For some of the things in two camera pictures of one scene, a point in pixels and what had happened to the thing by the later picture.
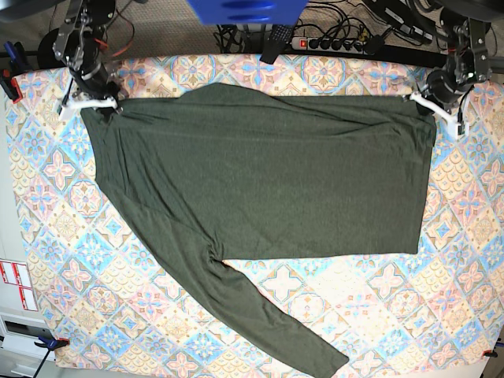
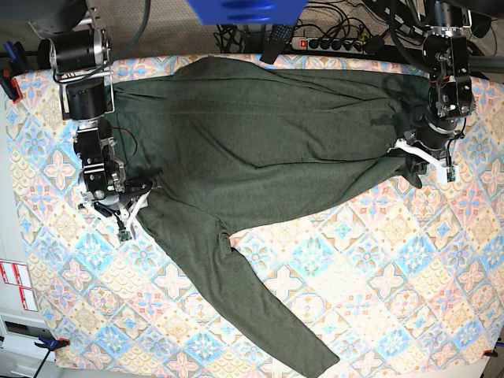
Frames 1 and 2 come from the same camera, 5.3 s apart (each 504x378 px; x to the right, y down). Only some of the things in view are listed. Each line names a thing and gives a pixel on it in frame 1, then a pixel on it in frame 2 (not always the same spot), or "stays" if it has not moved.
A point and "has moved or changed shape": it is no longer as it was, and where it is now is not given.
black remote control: x=279 y=39 stays
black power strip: x=353 y=46 stays
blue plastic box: x=249 y=12 stays
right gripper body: x=441 y=94 -> x=428 y=145
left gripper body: x=90 y=88 -> x=123 y=205
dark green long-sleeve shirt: x=214 y=174 has moved or changed shape
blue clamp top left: x=16 y=53 stays
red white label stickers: x=17 y=273 stays
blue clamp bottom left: x=50 y=344 stays
